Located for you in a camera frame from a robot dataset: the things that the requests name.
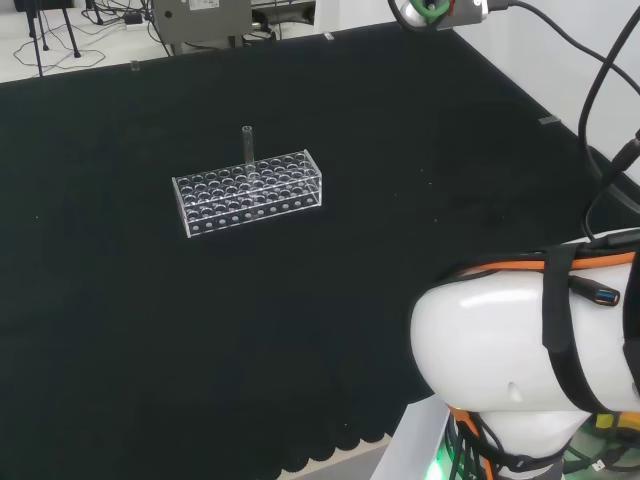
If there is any clear acrylic test tube rack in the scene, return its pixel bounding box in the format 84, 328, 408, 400
171, 148, 325, 239

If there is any grey metal equipment box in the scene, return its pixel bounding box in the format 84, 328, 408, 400
151, 0, 253, 55

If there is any clear glass test tube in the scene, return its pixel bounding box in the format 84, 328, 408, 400
241, 125, 255, 169

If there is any black bench cloth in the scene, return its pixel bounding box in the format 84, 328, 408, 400
0, 22, 640, 476

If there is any black plug with blue socket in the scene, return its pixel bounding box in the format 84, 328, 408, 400
568, 275, 622, 306

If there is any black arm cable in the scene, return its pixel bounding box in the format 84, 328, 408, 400
578, 8, 640, 240
487, 0, 640, 97

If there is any black tripod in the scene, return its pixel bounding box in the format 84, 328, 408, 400
12, 0, 82, 78

